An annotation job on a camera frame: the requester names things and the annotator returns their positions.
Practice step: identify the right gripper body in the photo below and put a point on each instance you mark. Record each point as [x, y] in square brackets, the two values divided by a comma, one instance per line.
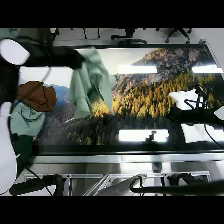
[178, 116]

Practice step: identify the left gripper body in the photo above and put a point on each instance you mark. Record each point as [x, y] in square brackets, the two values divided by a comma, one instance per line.
[68, 57]

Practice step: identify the pale green shirt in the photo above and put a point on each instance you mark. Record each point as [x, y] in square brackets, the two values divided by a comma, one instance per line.
[91, 83]

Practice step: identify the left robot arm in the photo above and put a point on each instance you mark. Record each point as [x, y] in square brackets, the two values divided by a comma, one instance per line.
[7, 150]

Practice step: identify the white garment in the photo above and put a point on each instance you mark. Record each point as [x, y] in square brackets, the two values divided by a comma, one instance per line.
[196, 133]

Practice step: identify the brown garment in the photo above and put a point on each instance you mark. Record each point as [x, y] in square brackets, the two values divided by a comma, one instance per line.
[36, 96]

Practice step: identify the black office chair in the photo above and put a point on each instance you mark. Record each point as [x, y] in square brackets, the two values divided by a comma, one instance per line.
[128, 36]
[178, 33]

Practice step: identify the pale green garment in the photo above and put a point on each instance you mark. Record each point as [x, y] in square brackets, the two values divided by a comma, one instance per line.
[26, 121]

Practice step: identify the dark green garment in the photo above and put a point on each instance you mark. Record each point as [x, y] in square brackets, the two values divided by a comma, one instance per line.
[23, 148]

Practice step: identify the silver frame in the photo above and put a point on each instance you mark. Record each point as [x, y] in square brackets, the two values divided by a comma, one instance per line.
[100, 159]

